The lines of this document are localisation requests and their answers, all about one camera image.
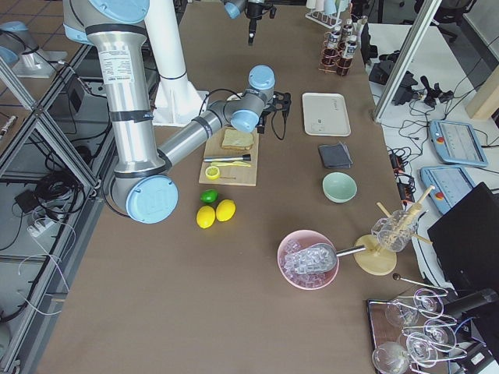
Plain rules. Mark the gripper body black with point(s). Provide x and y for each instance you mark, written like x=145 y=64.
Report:
x=263 y=117
x=253 y=14

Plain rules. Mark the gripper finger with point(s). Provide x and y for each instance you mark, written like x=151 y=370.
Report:
x=252 y=30
x=261 y=124

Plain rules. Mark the bread slice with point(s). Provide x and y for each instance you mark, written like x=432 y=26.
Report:
x=236 y=140

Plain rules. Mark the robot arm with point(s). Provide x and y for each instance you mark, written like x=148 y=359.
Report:
x=236 y=8
x=146 y=151

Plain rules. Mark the cream rabbit tray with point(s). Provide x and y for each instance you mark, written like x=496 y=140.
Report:
x=325 y=114

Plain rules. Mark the wine glass tray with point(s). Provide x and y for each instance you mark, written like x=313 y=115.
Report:
x=412 y=333

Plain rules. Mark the steel cylinder muddler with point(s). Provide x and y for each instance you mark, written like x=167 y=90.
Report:
x=244 y=157

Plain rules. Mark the wooden cutting board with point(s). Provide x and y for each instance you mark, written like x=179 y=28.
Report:
x=230 y=175

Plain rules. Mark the yellow plastic knife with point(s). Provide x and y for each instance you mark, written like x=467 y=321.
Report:
x=231 y=164

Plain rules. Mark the half lemon slice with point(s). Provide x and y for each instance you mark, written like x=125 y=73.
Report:
x=212 y=173

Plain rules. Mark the tea bottle upper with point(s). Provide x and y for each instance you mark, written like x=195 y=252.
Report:
x=332 y=43

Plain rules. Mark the tea bottle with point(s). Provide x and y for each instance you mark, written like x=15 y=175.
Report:
x=347 y=30
x=332 y=43
x=348 y=53

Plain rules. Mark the tea bottle lower left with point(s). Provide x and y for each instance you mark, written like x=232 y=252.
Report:
x=348 y=53

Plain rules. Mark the grey folded cloth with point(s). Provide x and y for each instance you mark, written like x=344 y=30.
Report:
x=335 y=155

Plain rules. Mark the green lime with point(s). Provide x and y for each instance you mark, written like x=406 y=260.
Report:
x=209 y=196

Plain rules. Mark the yellow lemon lower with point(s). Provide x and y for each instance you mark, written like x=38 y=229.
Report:
x=225 y=210

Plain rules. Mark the yellow lemon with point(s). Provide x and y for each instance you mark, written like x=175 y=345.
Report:
x=225 y=210
x=205 y=216

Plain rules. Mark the tea bottle lower right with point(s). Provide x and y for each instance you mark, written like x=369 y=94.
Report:
x=347 y=30

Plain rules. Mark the green ceramic bowl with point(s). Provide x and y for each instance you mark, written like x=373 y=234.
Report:
x=339 y=187

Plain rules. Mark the yellow lemon upper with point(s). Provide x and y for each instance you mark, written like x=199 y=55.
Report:
x=205 y=216

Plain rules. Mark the pink ice bowl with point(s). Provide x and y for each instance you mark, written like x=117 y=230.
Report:
x=294 y=242

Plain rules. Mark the metal ice scoop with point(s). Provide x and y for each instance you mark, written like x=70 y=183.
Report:
x=318 y=258

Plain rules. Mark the glass pitcher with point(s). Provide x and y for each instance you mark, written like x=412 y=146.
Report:
x=394 y=233

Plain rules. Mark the wooden cup stand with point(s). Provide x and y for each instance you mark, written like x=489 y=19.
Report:
x=376 y=260

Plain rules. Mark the teach pendant far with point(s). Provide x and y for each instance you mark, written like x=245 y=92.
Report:
x=457 y=143

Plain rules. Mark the teach pendant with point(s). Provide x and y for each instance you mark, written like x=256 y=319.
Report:
x=457 y=143
x=451 y=182

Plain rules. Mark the teach pendant near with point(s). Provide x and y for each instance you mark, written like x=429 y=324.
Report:
x=451 y=182

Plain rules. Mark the black monitor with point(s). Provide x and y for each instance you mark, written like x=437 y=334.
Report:
x=465 y=240

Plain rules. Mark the copper wire bottle rack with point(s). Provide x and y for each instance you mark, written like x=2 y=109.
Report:
x=331 y=64

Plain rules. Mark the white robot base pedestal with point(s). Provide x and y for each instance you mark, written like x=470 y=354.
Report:
x=177 y=100

